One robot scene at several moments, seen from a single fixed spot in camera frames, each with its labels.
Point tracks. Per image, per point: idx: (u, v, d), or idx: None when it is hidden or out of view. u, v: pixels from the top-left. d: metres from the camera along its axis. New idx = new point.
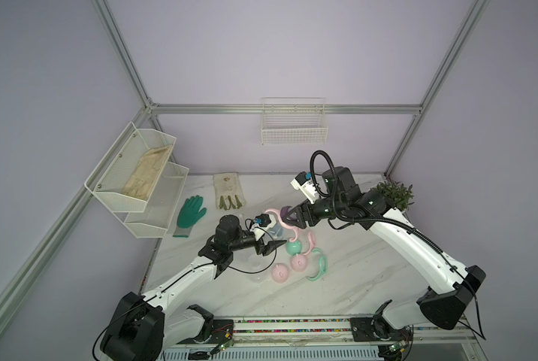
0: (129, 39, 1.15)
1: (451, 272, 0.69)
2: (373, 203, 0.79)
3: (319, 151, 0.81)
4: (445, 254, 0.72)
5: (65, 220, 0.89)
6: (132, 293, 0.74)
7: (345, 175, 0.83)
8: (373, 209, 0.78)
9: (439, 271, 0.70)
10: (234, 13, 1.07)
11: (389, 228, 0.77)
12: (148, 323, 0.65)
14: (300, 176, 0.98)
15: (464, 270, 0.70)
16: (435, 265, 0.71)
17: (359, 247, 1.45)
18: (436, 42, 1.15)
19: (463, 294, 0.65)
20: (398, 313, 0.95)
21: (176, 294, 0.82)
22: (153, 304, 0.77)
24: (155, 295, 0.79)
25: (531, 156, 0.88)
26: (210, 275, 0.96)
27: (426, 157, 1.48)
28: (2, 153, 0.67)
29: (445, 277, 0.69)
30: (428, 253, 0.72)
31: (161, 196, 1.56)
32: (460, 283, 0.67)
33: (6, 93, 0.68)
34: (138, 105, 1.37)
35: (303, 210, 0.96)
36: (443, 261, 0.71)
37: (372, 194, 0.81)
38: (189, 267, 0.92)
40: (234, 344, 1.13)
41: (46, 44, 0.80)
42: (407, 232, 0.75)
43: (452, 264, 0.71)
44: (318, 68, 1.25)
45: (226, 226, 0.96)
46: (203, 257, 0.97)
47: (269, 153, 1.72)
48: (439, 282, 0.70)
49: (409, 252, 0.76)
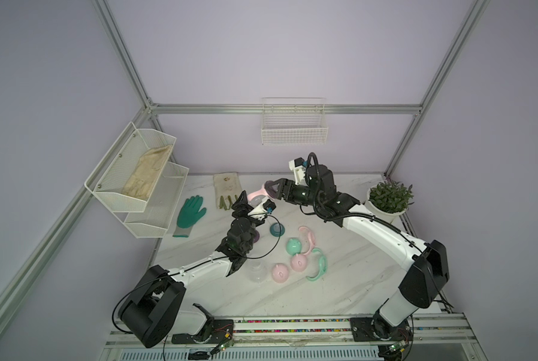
0: (128, 39, 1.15)
1: (410, 248, 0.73)
2: (341, 202, 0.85)
3: (312, 155, 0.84)
4: (404, 232, 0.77)
5: (65, 219, 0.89)
6: (159, 265, 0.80)
7: (327, 177, 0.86)
8: (343, 208, 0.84)
9: (398, 248, 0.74)
10: (234, 13, 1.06)
11: (354, 218, 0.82)
12: (169, 295, 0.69)
14: (298, 159, 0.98)
15: (422, 244, 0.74)
16: (395, 243, 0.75)
17: (359, 247, 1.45)
18: (437, 42, 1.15)
19: (418, 262, 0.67)
20: (393, 309, 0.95)
21: (196, 276, 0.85)
22: (176, 279, 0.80)
24: (178, 272, 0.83)
25: (531, 156, 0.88)
26: (225, 271, 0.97)
27: (426, 157, 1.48)
28: (1, 154, 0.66)
29: (403, 253, 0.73)
30: (388, 234, 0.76)
31: (161, 196, 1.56)
32: (418, 254, 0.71)
33: (5, 92, 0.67)
34: (138, 105, 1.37)
35: (285, 185, 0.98)
36: (403, 239, 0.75)
37: (343, 195, 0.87)
38: (210, 256, 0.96)
40: (234, 344, 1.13)
41: (44, 43, 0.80)
42: (370, 220, 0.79)
43: (411, 240, 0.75)
44: (318, 67, 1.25)
45: (239, 232, 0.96)
46: (219, 253, 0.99)
47: (269, 153, 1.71)
48: (401, 259, 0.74)
49: (373, 237, 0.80)
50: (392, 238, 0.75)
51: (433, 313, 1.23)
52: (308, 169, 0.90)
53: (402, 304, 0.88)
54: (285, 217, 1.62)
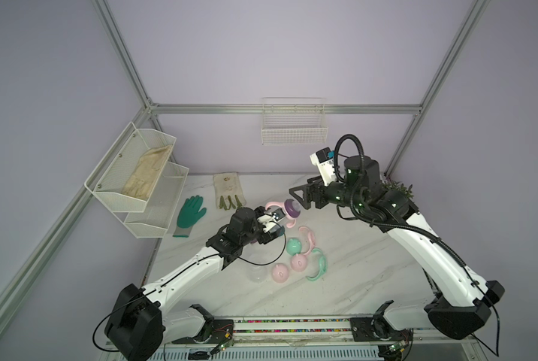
0: (128, 39, 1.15)
1: (472, 287, 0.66)
2: (396, 207, 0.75)
3: (352, 138, 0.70)
4: (467, 267, 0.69)
5: (65, 219, 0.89)
6: (134, 286, 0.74)
7: (372, 169, 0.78)
8: (395, 212, 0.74)
9: (459, 285, 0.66)
10: (234, 13, 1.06)
11: (411, 235, 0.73)
12: (144, 320, 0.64)
14: (322, 154, 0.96)
15: (485, 284, 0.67)
16: (457, 279, 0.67)
17: (358, 247, 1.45)
18: (436, 41, 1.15)
19: (482, 310, 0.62)
20: (403, 317, 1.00)
21: (176, 289, 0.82)
22: (152, 298, 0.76)
24: (155, 289, 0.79)
25: (530, 156, 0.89)
26: (217, 267, 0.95)
27: (426, 157, 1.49)
28: (1, 153, 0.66)
29: (464, 291, 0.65)
30: (449, 265, 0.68)
31: (161, 196, 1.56)
32: (480, 298, 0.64)
33: (6, 92, 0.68)
34: (138, 104, 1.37)
35: (313, 189, 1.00)
36: (465, 275, 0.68)
37: (394, 195, 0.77)
38: (193, 260, 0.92)
40: (234, 344, 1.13)
41: (44, 43, 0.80)
42: (430, 242, 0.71)
43: (474, 279, 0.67)
44: (318, 66, 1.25)
45: (243, 216, 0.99)
46: (210, 249, 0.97)
47: (269, 153, 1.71)
48: (456, 294, 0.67)
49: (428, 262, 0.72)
50: (454, 273, 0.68)
51: None
52: (349, 162, 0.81)
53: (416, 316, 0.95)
54: None
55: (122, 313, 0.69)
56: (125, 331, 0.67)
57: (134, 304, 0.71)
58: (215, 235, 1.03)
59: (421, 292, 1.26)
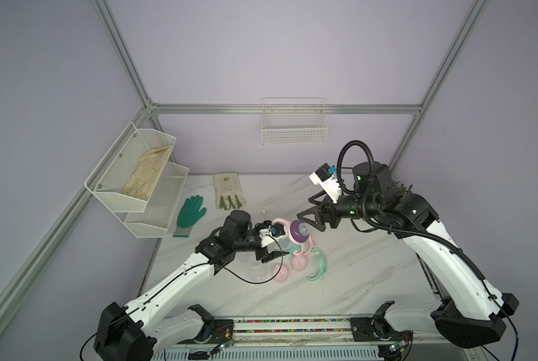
0: (128, 38, 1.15)
1: (488, 301, 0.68)
2: (415, 212, 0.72)
3: (358, 143, 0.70)
4: (485, 280, 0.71)
5: (65, 220, 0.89)
6: (116, 304, 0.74)
7: (383, 173, 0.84)
8: (415, 218, 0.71)
9: (477, 299, 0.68)
10: (234, 13, 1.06)
11: (432, 245, 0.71)
12: (127, 341, 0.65)
14: (322, 172, 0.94)
15: (499, 296, 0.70)
16: (475, 292, 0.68)
17: (358, 247, 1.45)
18: (436, 41, 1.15)
19: (499, 326, 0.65)
20: (407, 320, 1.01)
21: (161, 305, 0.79)
22: (134, 317, 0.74)
24: (138, 307, 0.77)
25: (530, 156, 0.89)
26: (207, 274, 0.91)
27: (426, 157, 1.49)
28: (1, 153, 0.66)
29: (482, 306, 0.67)
30: (469, 280, 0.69)
31: (161, 196, 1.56)
32: (496, 313, 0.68)
33: (6, 92, 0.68)
34: (138, 104, 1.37)
35: (324, 210, 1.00)
36: (482, 289, 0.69)
37: (411, 199, 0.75)
38: (180, 270, 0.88)
40: (234, 344, 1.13)
41: (44, 43, 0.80)
42: (450, 253, 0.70)
43: (491, 292, 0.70)
44: (318, 66, 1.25)
45: (237, 218, 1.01)
46: (198, 256, 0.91)
47: (269, 153, 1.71)
48: (471, 307, 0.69)
49: (445, 272, 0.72)
50: (473, 286, 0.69)
51: None
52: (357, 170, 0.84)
53: (420, 320, 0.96)
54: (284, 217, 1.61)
55: (106, 333, 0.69)
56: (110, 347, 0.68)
57: (118, 323, 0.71)
58: (207, 238, 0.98)
59: (421, 292, 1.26)
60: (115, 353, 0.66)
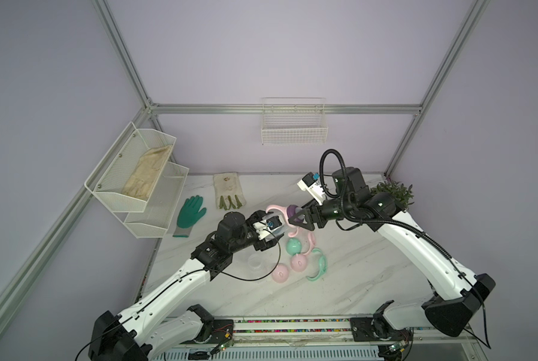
0: (128, 38, 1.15)
1: (458, 279, 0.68)
2: (383, 205, 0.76)
3: (331, 150, 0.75)
4: (454, 260, 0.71)
5: (65, 220, 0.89)
6: (110, 313, 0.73)
7: (355, 176, 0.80)
8: (383, 211, 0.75)
9: (446, 278, 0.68)
10: (234, 11, 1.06)
11: (397, 231, 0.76)
12: (119, 352, 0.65)
14: (308, 178, 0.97)
15: (473, 276, 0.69)
16: (442, 270, 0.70)
17: (359, 247, 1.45)
18: (436, 41, 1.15)
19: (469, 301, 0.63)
20: (403, 316, 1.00)
21: (154, 313, 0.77)
22: (128, 327, 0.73)
24: (131, 316, 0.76)
25: (531, 156, 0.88)
26: (203, 280, 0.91)
27: (425, 157, 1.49)
28: (1, 154, 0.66)
29: (451, 284, 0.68)
30: (436, 259, 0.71)
31: (162, 196, 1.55)
32: (468, 289, 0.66)
33: (7, 92, 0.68)
34: (138, 105, 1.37)
35: (312, 212, 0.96)
36: (451, 268, 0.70)
37: (382, 196, 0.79)
38: (175, 277, 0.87)
40: (234, 344, 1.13)
41: (44, 43, 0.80)
42: (415, 237, 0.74)
43: (461, 271, 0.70)
44: (318, 67, 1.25)
45: (231, 223, 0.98)
46: (194, 262, 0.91)
47: (269, 153, 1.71)
48: (446, 288, 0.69)
49: (416, 256, 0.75)
50: (439, 265, 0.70)
51: None
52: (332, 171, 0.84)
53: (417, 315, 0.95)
54: None
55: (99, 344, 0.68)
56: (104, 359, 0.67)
57: (112, 333, 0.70)
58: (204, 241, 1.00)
59: (421, 292, 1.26)
60: None
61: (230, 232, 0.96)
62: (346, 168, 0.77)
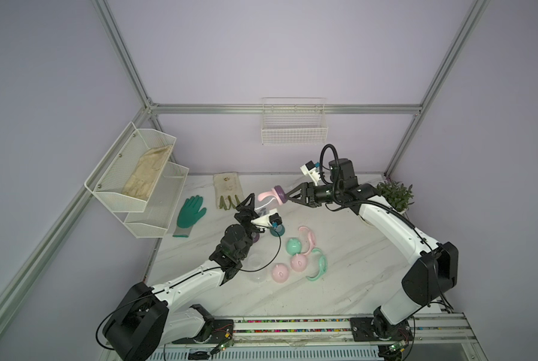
0: (128, 39, 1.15)
1: (421, 244, 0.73)
2: (363, 191, 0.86)
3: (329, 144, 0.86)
4: (418, 229, 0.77)
5: (65, 219, 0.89)
6: (143, 284, 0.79)
7: (347, 166, 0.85)
8: (361, 195, 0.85)
9: (409, 243, 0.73)
10: (234, 12, 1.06)
11: (371, 208, 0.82)
12: (150, 317, 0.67)
14: (310, 162, 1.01)
15: (435, 241, 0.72)
16: (406, 237, 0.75)
17: (359, 247, 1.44)
18: (437, 41, 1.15)
19: (425, 257, 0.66)
20: (395, 305, 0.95)
21: (182, 292, 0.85)
22: (160, 298, 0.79)
24: (163, 289, 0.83)
25: (532, 156, 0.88)
26: (217, 280, 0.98)
27: (425, 157, 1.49)
28: (1, 154, 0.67)
29: (413, 247, 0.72)
30: (401, 227, 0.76)
31: (162, 196, 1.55)
32: (427, 251, 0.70)
33: (6, 92, 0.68)
34: (138, 105, 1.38)
35: (307, 189, 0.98)
36: (415, 235, 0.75)
37: (364, 185, 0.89)
38: (199, 268, 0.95)
40: (234, 344, 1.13)
41: (44, 43, 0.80)
42: (385, 212, 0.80)
43: (423, 236, 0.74)
44: (318, 67, 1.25)
45: (233, 240, 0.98)
46: (213, 262, 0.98)
47: (269, 153, 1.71)
48: (410, 254, 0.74)
49: (387, 229, 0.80)
50: (404, 232, 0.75)
51: (433, 313, 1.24)
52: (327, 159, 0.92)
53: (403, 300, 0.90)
54: (284, 217, 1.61)
55: (127, 311, 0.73)
56: (125, 330, 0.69)
57: (140, 303, 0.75)
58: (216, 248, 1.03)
59: None
60: (128, 335, 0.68)
61: (233, 249, 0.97)
62: (340, 158, 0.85)
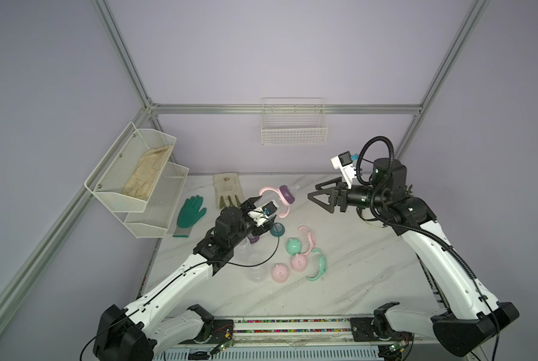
0: (128, 38, 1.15)
1: (479, 301, 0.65)
2: (413, 210, 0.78)
3: (380, 140, 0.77)
4: (477, 280, 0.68)
5: (64, 220, 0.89)
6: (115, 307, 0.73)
7: (400, 173, 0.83)
8: (412, 217, 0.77)
9: (465, 296, 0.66)
10: (234, 11, 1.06)
11: (424, 239, 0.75)
12: (128, 342, 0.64)
14: (345, 157, 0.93)
15: (497, 301, 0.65)
16: (463, 288, 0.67)
17: (359, 247, 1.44)
18: (437, 41, 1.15)
19: (484, 323, 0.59)
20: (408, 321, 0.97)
21: (160, 307, 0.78)
22: (134, 319, 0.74)
24: (138, 308, 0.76)
25: (531, 156, 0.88)
26: (206, 274, 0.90)
27: (425, 157, 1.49)
28: (1, 155, 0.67)
29: (469, 304, 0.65)
30: (457, 274, 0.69)
31: (162, 196, 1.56)
32: (486, 313, 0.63)
33: (5, 92, 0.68)
34: (138, 105, 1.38)
35: (339, 194, 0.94)
36: (473, 287, 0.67)
37: (415, 201, 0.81)
38: (179, 271, 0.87)
40: (234, 344, 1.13)
41: (44, 43, 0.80)
42: (442, 249, 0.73)
43: (483, 293, 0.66)
44: (318, 66, 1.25)
45: (228, 219, 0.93)
46: (197, 256, 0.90)
47: (269, 152, 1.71)
48: (463, 308, 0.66)
49: (438, 269, 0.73)
50: (461, 282, 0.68)
51: None
52: (376, 162, 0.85)
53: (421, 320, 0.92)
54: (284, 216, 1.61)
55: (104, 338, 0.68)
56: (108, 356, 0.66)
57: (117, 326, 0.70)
58: (204, 238, 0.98)
59: (421, 293, 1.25)
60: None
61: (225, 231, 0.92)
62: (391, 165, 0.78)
